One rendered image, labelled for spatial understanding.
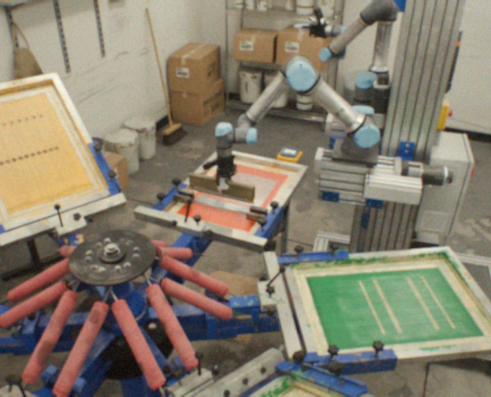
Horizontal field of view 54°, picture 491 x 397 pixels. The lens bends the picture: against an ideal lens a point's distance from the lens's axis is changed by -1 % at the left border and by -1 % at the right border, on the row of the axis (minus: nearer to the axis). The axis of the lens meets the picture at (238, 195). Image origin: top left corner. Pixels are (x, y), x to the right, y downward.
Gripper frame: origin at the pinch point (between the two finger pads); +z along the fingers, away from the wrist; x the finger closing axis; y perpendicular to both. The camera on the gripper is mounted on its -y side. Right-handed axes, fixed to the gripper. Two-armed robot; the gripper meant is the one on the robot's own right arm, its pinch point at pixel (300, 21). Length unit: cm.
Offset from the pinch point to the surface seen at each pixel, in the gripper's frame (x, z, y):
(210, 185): -120, -29, 41
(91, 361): -221, -68, 36
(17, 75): -114, 172, 29
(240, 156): -71, -5, 60
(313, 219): 10, -3, 171
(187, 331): -186, -77, 50
